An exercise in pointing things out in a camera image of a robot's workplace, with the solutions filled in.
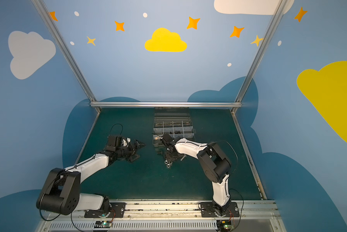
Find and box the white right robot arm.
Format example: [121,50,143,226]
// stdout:
[160,134,231,217]

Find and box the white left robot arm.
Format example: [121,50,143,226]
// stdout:
[36,135,146,217]

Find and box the pile of hex nuts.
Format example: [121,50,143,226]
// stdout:
[164,160,173,168]

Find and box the clear plastic organizer box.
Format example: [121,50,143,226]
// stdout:
[153,107,195,148]

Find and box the aluminium frame rail back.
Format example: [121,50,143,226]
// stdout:
[90,101,242,108]

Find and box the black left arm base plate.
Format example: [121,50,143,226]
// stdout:
[84,202,126,219]

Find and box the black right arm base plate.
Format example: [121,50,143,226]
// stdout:
[199,201,240,218]

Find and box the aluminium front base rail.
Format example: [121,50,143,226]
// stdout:
[36,200,286,232]

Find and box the aluminium frame post left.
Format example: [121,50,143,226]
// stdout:
[32,0,97,103]

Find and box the aluminium frame post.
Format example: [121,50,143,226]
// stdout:
[231,0,289,116]
[32,0,97,103]

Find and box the aluminium frame post right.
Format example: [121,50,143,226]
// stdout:
[231,0,289,116]

